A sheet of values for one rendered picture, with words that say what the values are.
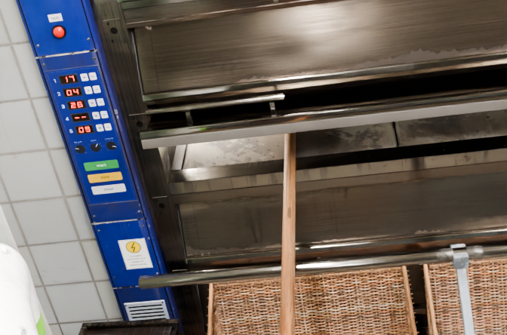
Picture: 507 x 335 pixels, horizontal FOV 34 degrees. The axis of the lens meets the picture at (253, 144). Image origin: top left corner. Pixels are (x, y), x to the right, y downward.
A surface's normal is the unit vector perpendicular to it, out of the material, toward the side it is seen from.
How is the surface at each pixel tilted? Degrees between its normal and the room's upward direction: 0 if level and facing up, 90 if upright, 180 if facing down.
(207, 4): 90
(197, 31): 70
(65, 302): 90
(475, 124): 0
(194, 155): 0
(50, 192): 90
